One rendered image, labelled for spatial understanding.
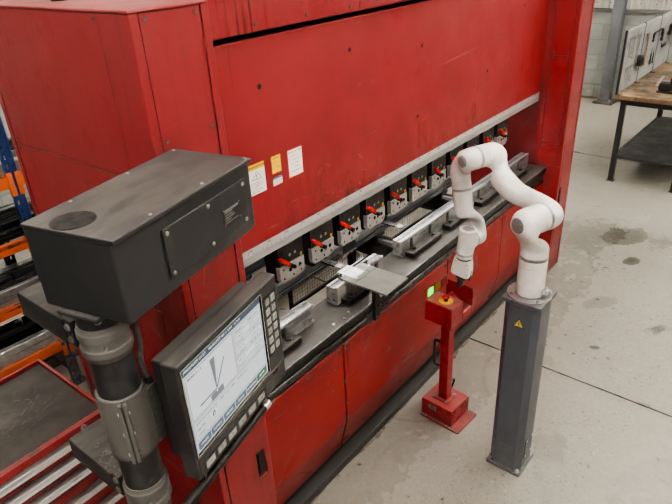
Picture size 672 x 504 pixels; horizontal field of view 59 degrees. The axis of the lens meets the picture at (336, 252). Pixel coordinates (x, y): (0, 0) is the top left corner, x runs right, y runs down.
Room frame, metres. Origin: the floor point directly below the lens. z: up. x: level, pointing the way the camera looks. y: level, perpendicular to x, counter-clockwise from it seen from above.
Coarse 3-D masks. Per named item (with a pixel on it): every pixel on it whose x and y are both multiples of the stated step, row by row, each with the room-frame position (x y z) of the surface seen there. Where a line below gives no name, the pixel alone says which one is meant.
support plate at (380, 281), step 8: (360, 264) 2.56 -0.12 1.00; (376, 272) 2.47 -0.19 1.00; (384, 272) 2.47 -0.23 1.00; (344, 280) 2.42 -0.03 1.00; (352, 280) 2.41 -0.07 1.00; (360, 280) 2.41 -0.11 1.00; (368, 280) 2.40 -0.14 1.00; (376, 280) 2.40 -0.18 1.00; (384, 280) 2.40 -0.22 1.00; (392, 280) 2.39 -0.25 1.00; (400, 280) 2.39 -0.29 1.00; (368, 288) 2.33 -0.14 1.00; (376, 288) 2.33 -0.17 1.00; (384, 288) 2.32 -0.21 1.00; (392, 288) 2.32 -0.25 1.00
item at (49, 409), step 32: (0, 384) 1.81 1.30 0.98; (32, 384) 1.80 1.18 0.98; (64, 384) 1.79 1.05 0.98; (0, 416) 1.64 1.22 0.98; (32, 416) 1.63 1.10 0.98; (64, 416) 1.62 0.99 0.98; (96, 416) 1.60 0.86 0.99; (0, 448) 1.48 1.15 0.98; (32, 448) 1.47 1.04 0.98; (64, 448) 1.48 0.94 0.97; (0, 480) 1.34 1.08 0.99; (32, 480) 1.40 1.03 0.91; (64, 480) 1.47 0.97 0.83; (96, 480) 1.56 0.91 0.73
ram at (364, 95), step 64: (448, 0) 3.12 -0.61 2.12; (512, 0) 3.70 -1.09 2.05; (256, 64) 2.11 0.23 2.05; (320, 64) 2.37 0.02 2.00; (384, 64) 2.70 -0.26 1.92; (448, 64) 3.14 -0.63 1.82; (512, 64) 3.76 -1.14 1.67; (256, 128) 2.08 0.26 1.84; (320, 128) 2.35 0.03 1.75; (384, 128) 2.69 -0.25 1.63; (448, 128) 3.16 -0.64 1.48; (320, 192) 2.33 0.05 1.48; (256, 256) 2.03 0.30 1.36
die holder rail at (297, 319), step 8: (304, 304) 2.28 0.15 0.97; (312, 304) 2.27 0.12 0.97; (288, 312) 2.22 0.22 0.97; (296, 312) 2.21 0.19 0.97; (304, 312) 2.22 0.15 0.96; (280, 320) 2.16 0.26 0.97; (288, 320) 2.15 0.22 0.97; (296, 320) 2.18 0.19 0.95; (304, 320) 2.22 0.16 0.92; (312, 320) 2.27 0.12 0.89; (288, 328) 2.14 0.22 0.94; (296, 328) 2.18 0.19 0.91; (304, 328) 2.21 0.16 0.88
